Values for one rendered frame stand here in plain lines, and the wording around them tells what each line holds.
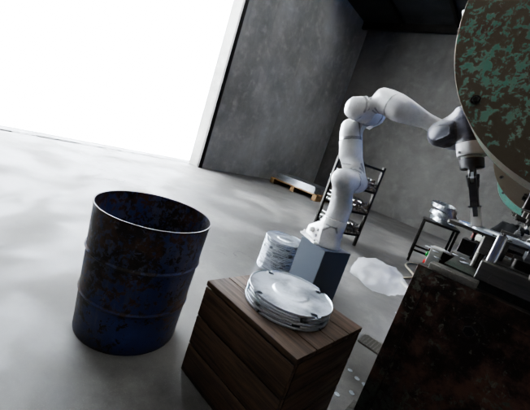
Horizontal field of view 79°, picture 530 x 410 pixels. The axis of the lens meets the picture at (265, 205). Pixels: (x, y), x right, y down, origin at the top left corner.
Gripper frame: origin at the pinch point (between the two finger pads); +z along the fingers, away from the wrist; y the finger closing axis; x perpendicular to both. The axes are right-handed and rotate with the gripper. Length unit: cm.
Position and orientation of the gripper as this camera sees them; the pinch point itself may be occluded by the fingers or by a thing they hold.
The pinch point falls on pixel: (475, 216)
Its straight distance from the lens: 132.1
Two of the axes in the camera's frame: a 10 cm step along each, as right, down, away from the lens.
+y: -5.8, -0.2, -8.1
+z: 0.4, 10.0, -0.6
